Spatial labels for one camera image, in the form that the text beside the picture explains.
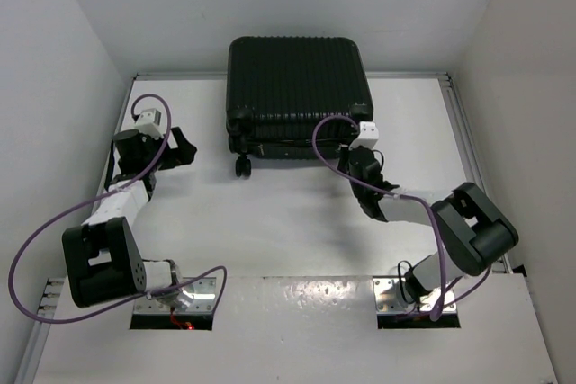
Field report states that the black hard-shell suitcase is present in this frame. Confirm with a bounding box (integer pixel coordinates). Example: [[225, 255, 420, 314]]
[[226, 36, 374, 177]]

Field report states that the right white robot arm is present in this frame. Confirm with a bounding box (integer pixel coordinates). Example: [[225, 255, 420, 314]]
[[337, 147, 519, 303]]

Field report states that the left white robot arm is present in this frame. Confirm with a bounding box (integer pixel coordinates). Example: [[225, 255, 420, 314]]
[[62, 127, 197, 308]]

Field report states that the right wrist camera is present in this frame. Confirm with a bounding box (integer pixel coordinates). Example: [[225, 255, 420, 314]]
[[349, 121, 379, 150]]

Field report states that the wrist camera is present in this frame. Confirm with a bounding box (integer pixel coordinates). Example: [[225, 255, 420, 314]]
[[349, 121, 379, 150], [134, 108, 163, 139]]

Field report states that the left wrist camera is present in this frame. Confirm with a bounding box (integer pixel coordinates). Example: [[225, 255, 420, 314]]
[[134, 108, 163, 139]]

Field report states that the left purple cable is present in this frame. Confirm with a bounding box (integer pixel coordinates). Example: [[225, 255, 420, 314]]
[[7, 94, 228, 325]]

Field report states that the purple cable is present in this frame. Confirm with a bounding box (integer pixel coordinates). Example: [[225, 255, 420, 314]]
[[311, 114, 494, 323], [7, 94, 228, 325]]

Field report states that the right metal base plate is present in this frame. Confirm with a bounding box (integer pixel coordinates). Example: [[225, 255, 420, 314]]
[[372, 276, 440, 317]]

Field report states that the metal base plate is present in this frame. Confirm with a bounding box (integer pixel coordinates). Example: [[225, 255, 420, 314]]
[[372, 276, 440, 317], [133, 277, 217, 316]]

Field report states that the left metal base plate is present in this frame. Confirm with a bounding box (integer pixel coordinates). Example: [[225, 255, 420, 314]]
[[133, 277, 217, 316]]

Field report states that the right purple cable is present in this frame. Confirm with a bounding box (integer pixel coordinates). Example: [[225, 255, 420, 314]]
[[311, 114, 494, 323]]

